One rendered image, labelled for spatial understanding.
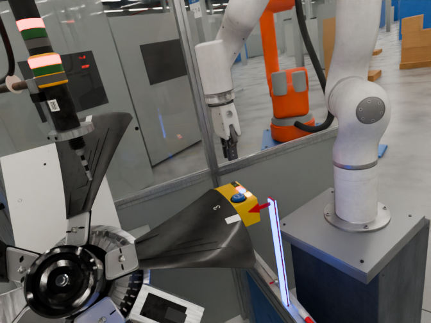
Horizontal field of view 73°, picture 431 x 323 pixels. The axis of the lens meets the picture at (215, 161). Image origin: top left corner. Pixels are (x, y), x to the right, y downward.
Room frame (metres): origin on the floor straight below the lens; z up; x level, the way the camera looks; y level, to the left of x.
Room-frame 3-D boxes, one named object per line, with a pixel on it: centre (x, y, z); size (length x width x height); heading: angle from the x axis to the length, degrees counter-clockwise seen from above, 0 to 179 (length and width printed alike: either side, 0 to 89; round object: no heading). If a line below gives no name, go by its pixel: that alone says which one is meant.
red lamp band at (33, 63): (0.49, 0.22, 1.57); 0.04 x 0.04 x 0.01
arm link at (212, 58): (0.84, -0.05, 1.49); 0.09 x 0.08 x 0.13; 171
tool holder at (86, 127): (0.50, 0.23, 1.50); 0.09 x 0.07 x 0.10; 52
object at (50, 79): (0.49, 0.22, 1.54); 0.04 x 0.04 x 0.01
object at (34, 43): (0.49, 0.22, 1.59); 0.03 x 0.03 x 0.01
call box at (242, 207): (0.88, -0.04, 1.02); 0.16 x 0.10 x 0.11; 17
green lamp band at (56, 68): (0.49, 0.22, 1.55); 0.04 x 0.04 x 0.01
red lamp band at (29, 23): (0.49, 0.22, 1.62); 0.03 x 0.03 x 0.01
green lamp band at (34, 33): (0.49, 0.22, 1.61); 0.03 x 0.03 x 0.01
